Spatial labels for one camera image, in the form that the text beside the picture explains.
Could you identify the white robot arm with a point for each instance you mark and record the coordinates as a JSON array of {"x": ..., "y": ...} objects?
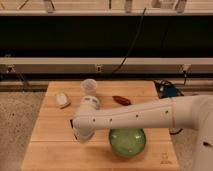
[{"x": 186, "y": 112}]

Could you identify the clear plastic cup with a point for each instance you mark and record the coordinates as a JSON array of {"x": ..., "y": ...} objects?
[{"x": 89, "y": 86}]

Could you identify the green glass bowl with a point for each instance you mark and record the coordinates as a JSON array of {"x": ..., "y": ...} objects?
[{"x": 127, "y": 143}]

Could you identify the blue power adapter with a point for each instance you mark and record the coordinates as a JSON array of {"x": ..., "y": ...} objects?
[{"x": 170, "y": 91}]

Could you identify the wooden board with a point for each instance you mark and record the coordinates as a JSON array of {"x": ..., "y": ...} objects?
[{"x": 53, "y": 147}]

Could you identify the white wall outlet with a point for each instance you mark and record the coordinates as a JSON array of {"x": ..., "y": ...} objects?
[{"x": 99, "y": 69}]

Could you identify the right wall outlet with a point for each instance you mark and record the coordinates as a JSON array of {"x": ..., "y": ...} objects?
[{"x": 186, "y": 67}]

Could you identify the left wall outlet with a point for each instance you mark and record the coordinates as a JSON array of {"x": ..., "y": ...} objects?
[{"x": 10, "y": 69}]

